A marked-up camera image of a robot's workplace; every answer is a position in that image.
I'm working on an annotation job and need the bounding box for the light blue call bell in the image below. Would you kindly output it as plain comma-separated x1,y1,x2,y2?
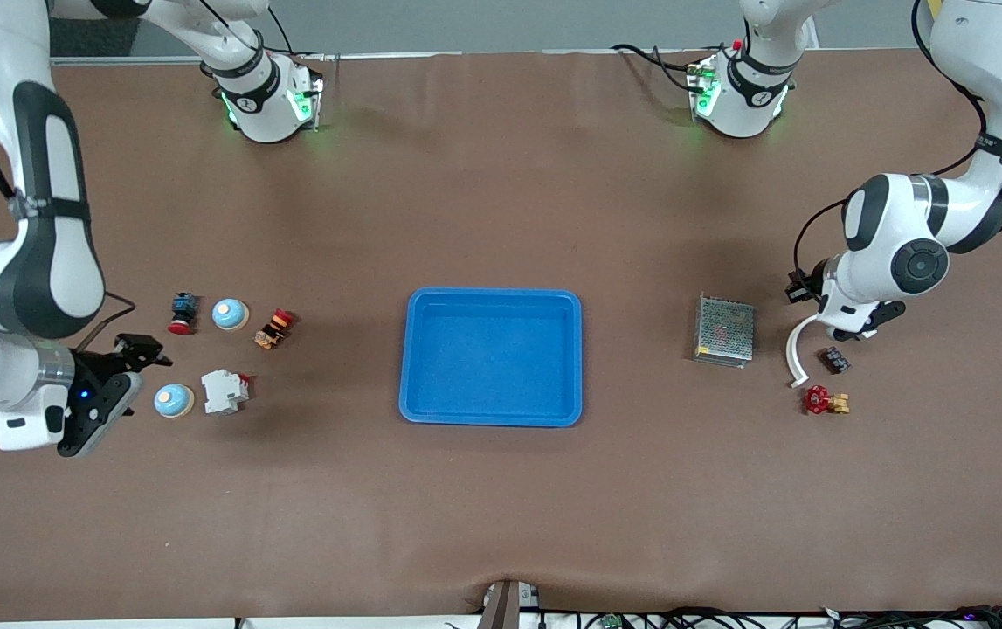
153,383,197,420
211,297,251,333

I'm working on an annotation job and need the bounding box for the red push button blue body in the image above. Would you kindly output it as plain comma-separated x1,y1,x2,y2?
166,291,202,337

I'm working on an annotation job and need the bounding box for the white circuit breaker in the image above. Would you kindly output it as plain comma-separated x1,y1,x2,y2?
200,368,252,416

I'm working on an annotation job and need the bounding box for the metal mesh power supply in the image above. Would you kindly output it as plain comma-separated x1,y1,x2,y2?
692,294,757,370

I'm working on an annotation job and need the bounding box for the brass valve red handwheel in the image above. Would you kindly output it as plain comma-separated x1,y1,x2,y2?
803,384,852,417

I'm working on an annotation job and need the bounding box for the orange emergency stop button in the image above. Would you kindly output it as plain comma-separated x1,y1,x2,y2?
253,307,298,351

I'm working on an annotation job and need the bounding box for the blue plastic tray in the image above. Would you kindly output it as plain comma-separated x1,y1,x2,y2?
398,287,584,429

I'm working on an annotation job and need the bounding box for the metal table clamp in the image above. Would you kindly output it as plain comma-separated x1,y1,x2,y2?
476,579,543,629

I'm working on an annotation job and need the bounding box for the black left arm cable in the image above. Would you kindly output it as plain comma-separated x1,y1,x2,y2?
793,0,1002,294

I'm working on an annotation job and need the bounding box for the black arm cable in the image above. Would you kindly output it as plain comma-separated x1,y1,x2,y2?
793,0,1002,294
0,0,138,353

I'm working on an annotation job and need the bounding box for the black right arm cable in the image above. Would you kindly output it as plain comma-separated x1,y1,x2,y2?
0,0,138,353

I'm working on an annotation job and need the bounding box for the white curved plastic bracket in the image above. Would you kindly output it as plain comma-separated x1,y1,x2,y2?
784,313,823,389

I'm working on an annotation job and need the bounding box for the black base power cable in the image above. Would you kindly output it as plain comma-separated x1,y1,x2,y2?
611,42,711,95

